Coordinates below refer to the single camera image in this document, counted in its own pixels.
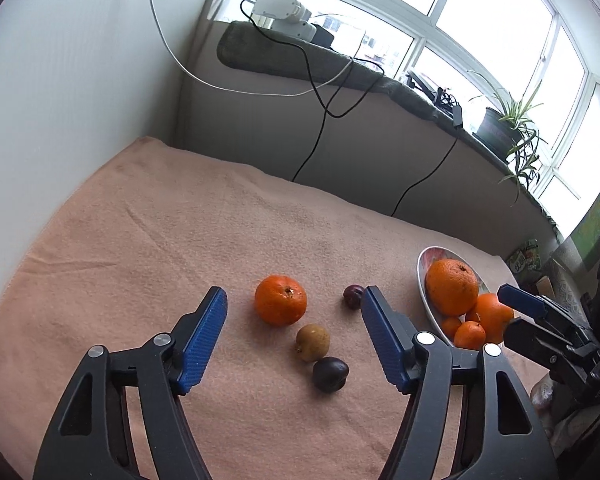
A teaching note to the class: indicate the yellow-brown round fruit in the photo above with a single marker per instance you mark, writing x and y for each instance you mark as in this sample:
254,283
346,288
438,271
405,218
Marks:
313,343

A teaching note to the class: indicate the white power strip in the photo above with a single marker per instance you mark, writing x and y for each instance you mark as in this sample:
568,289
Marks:
280,10

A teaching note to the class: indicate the white floral bowl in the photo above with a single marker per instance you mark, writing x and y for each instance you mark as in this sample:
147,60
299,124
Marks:
425,285

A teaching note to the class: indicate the black power adapter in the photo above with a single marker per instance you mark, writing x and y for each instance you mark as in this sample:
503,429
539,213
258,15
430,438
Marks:
323,36

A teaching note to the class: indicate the pink blanket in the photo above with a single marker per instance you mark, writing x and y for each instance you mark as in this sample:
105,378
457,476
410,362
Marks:
180,230

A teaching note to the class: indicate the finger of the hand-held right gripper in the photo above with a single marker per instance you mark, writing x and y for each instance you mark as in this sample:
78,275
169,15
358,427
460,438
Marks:
535,337
522,301

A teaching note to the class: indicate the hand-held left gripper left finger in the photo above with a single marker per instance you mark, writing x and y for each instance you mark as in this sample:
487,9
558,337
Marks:
202,345

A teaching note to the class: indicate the large orange with dark marks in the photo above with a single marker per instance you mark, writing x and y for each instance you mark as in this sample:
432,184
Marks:
451,285

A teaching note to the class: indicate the large smooth orange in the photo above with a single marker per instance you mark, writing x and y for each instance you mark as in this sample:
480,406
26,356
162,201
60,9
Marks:
494,315

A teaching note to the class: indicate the green printed packet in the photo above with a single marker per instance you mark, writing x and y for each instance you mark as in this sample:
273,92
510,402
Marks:
527,259

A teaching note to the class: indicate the small orange tangerine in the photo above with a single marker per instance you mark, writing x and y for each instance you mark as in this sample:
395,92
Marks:
470,336

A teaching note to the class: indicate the potted green plant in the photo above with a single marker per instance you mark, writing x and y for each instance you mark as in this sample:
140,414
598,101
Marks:
500,127

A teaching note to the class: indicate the small orange kumquat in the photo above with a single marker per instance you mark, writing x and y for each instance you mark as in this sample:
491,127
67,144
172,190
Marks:
449,326

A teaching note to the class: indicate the black clamp device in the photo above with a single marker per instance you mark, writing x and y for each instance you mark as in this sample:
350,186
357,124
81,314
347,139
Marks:
432,91

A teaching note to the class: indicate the dark purple plum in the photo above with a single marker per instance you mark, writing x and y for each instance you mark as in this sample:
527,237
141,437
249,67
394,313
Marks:
330,375
353,296

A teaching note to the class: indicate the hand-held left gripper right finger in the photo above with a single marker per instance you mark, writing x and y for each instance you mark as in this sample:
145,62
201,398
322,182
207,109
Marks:
380,340

